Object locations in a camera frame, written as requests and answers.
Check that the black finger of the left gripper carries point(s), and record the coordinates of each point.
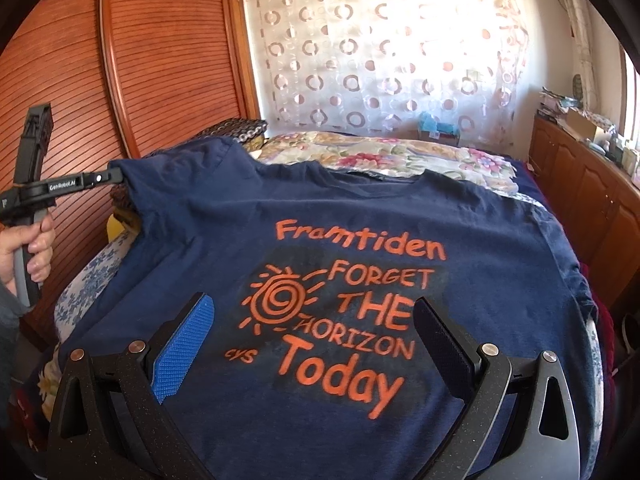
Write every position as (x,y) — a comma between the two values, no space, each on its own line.
(109,176)

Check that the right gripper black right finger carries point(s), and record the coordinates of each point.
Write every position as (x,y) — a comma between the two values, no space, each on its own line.
(540,440)

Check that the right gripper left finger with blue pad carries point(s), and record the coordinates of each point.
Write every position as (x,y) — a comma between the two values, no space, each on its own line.
(109,419)

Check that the navy blue printed t-shirt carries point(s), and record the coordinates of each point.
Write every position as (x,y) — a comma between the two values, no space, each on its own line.
(313,368)

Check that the person's left hand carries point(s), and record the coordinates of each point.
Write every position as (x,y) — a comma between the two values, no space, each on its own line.
(39,239)

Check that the yellow cushion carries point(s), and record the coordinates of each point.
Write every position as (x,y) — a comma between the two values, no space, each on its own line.
(121,221)

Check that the blue floral white sheet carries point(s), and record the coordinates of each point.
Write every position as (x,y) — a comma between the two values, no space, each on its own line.
(87,285)

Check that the wooden louvered wardrobe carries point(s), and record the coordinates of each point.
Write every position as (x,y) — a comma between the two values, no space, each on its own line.
(123,77)

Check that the dark patterned folded cloth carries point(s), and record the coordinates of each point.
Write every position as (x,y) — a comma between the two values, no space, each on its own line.
(248,132)

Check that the wooden sideboard cabinet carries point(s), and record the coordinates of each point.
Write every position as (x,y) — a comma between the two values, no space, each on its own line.
(598,207)

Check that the navy blue blanket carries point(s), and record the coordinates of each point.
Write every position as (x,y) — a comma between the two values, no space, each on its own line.
(524,178)

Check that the white circle-patterned curtain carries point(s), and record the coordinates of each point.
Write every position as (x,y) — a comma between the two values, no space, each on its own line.
(378,67)

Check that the floral bedspread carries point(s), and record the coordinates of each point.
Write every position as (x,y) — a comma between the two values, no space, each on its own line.
(396,158)

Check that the cardboard box on sideboard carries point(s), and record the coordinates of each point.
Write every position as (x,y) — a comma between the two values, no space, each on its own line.
(581,125)

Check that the light blue box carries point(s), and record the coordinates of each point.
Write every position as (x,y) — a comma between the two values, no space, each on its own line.
(432,130)

